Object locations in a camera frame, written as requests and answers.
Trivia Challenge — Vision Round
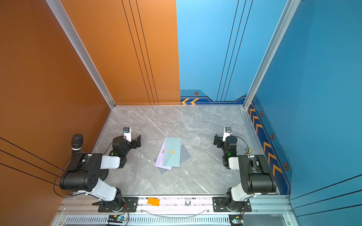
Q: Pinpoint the purple envelope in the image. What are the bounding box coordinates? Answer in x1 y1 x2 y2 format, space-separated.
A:
155 139 172 170

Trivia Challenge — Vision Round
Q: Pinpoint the grey envelope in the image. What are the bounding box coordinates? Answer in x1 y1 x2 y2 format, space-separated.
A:
158 145 191 174

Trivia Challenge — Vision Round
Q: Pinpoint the teal envelope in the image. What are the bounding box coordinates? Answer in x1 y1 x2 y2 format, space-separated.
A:
163 137 182 167

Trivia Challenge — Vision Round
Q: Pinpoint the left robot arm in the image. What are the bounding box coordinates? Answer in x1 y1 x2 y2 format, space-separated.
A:
59 134 141 212

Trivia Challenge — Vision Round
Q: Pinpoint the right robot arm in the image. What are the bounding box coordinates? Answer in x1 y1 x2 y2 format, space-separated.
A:
214 135 277 212

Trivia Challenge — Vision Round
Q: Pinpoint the black microphone on stand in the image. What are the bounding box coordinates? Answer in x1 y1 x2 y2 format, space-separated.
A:
71 133 84 155

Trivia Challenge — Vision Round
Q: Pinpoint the orange lego brick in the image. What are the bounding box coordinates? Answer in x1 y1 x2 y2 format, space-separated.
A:
147 197 160 207

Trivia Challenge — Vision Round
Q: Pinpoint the left green circuit board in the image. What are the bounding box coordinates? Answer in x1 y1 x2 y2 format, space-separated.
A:
107 215 128 226

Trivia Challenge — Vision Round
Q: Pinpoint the green circuit board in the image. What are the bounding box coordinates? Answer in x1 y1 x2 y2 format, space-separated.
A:
107 215 128 226
229 215 244 226

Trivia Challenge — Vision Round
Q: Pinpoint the right green circuit board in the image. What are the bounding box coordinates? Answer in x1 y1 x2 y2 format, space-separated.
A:
229 215 244 226

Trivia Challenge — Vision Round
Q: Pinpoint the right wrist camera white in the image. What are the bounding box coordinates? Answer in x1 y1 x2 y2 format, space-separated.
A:
222 127 232 142

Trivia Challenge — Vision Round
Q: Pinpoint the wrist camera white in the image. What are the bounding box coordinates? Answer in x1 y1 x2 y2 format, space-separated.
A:
222 127 232 142
123 127 132 142

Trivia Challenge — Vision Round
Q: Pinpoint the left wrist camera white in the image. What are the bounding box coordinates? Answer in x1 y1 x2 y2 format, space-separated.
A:
123 127 132 142

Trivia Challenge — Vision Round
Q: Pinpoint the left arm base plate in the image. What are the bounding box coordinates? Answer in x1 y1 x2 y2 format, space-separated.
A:
98 196 139 213

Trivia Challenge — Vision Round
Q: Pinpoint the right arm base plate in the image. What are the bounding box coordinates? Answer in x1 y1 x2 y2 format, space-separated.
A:
212 196 252 213

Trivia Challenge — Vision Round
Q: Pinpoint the silver knob on rail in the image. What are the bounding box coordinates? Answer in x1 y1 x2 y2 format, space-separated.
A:
185 199 191 206

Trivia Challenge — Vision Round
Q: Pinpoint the aluminium front rail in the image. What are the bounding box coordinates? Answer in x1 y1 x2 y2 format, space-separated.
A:
56 195 294 215

